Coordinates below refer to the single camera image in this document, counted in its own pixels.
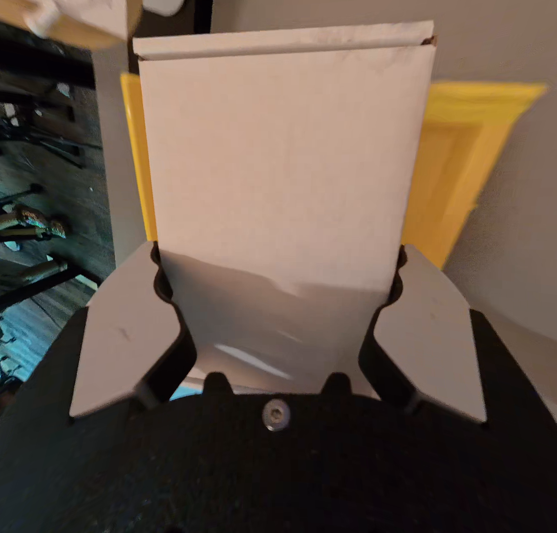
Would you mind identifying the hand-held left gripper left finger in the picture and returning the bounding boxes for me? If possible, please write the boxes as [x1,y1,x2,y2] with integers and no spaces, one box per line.
[69,241,197,418]

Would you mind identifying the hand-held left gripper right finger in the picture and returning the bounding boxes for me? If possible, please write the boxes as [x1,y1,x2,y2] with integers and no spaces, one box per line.
[358,244,488,424]

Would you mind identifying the yellow plastic bin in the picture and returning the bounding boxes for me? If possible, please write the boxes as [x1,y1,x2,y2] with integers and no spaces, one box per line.
[120,72,549,271]

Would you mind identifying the white cardboard box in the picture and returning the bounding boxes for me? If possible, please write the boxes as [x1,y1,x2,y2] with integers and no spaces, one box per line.
[132,19,438,399]

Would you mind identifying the printed instruction sheet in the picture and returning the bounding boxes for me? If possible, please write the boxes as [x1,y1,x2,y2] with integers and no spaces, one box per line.
[26,0,131,39]

